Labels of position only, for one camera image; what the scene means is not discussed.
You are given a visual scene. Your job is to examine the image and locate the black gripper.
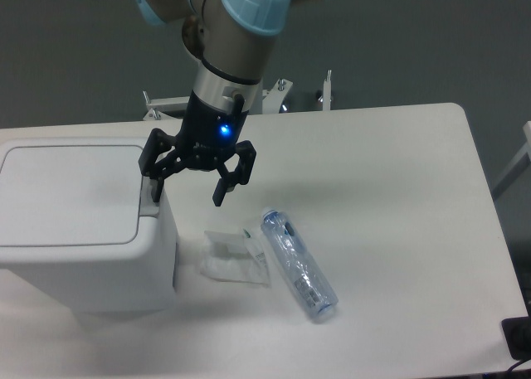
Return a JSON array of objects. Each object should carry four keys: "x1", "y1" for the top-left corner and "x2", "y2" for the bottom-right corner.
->
[{"x1": 138, "y1": 91, "x2": 256, "y2": 207}]

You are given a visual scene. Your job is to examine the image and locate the white push-lid trash can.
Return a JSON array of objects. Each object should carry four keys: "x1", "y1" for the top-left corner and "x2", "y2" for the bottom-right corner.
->
[{"x1": 1, "y1": 137, "x2": 178, "y2": 313}]

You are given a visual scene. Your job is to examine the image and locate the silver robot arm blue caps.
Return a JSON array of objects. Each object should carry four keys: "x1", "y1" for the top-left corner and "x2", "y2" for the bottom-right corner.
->
[{"x1": 136, "y1": 0, "x2": 310, "y2": 206}]

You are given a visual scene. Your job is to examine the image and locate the white plastic wrapper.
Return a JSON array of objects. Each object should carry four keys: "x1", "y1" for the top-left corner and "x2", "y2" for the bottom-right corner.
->
[{"x1": 197, "y1": 221, "x2": 270, "y2": 288}]

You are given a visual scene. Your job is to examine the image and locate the clear plastic water bottle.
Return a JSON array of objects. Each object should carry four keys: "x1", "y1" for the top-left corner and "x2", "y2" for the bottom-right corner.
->
[{"x1": 261, "y1": 207, "x2": 339, "y2": 324}]

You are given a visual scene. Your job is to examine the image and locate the black device at table edge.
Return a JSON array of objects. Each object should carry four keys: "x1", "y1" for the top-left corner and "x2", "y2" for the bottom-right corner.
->
[{"x1": 501, "y1": 317, "x2": 530, "y2": 360}]

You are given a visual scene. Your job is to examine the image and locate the white frame at right edge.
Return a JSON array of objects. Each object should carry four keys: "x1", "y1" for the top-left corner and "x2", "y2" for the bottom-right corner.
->
[{"x1": 491, "y1": 121, "x2": 530, "y2": 201}]

